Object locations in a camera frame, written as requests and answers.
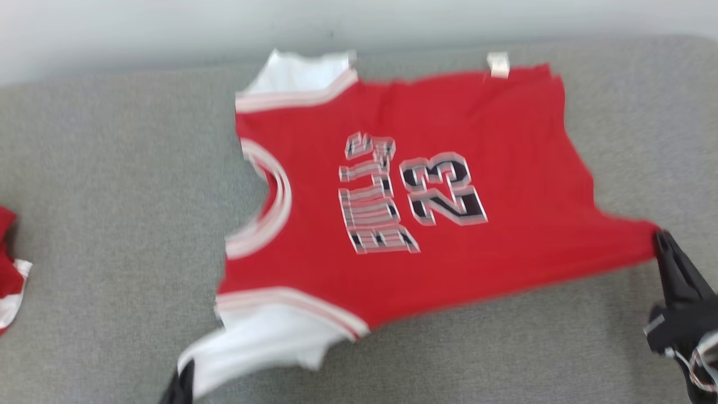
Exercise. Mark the red white basketball shorts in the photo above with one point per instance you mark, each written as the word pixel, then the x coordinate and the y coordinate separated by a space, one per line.
pixel 7 269

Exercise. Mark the grey fabric sofa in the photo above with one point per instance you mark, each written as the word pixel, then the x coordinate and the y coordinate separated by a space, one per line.
pixel 112 168

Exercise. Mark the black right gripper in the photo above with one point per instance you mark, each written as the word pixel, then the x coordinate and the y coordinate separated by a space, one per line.
pixel 695 325

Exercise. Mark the red white basketball jersey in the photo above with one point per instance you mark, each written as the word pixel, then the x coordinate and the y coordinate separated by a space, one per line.
pixel 505 168

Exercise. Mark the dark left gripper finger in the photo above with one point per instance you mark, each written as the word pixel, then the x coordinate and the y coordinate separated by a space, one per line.
pixel 182 390

